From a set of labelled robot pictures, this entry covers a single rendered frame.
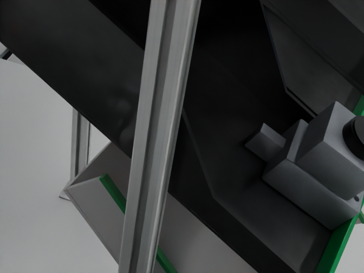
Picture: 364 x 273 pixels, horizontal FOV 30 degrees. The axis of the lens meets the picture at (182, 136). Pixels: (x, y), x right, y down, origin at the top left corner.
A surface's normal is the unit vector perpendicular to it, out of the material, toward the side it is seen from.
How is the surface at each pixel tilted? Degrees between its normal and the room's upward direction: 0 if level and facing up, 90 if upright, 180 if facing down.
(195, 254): 45
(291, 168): 93
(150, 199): 90
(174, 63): 90
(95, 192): 90
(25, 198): 0
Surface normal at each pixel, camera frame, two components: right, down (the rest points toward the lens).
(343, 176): -0.35, 0.63
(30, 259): 0.14, -0.74
